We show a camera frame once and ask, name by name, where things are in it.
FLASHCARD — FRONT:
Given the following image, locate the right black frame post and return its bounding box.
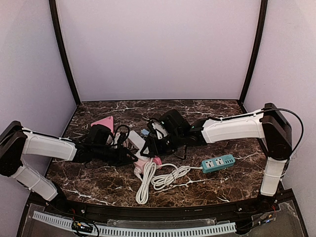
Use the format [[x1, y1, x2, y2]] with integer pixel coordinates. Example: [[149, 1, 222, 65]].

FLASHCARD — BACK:
[[238, 0, 268, 106]]

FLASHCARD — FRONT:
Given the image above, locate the white power cable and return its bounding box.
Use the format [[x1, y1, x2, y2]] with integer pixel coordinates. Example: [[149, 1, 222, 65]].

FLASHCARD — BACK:
[[134, 158, 204, 205]]

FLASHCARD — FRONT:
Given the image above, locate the pink triangular power socket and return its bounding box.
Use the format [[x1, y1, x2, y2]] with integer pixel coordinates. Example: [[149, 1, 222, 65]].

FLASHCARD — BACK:
[[91, 116, 114, 133]]

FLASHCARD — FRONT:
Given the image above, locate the white power strip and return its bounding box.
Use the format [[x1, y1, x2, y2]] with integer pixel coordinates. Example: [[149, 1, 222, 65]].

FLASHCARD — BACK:
[[128, 130, 145, 149]]

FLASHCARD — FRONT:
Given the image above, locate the white slotted cable duct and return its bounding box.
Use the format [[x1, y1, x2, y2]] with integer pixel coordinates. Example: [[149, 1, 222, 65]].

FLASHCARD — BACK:
[[32, 211, 236, 237]]

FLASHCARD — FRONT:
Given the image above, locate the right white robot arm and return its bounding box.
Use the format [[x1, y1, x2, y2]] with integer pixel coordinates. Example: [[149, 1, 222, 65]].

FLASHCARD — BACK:
[[140, 103, 296, 197]]

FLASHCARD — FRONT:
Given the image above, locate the left black frame post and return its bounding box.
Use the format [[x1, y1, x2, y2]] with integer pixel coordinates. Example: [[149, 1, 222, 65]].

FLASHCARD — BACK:
[[48, 0, 81, 107]]

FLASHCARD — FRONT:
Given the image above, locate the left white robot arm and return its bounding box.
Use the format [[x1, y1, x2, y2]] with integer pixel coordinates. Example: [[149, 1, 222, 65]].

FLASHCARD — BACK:
[[0, 121, 138, 201]]

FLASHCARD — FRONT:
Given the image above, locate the teal power strip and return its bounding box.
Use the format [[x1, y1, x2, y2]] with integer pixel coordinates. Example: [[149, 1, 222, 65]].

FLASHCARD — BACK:
[[201, 155, 236, 173]]

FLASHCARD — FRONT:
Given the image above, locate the white and pink cube socket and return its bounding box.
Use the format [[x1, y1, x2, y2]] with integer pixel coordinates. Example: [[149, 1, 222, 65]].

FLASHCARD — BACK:
[[133, 150, 162, 174]]

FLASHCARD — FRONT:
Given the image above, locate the small circuit board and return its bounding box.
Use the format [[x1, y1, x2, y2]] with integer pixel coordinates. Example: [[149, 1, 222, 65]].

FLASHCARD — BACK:
[[71, 221, 93, 233]]

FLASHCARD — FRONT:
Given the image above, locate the light blue charger plug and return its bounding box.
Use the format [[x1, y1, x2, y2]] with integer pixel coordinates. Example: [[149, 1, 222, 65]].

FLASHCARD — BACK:
[[141, 129, 150, 137]]

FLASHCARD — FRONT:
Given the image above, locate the black frame post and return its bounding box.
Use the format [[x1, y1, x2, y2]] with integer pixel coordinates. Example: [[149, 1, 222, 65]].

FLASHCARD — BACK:
[[48, 0, 81, 107], [238, 0, 268, 106]]

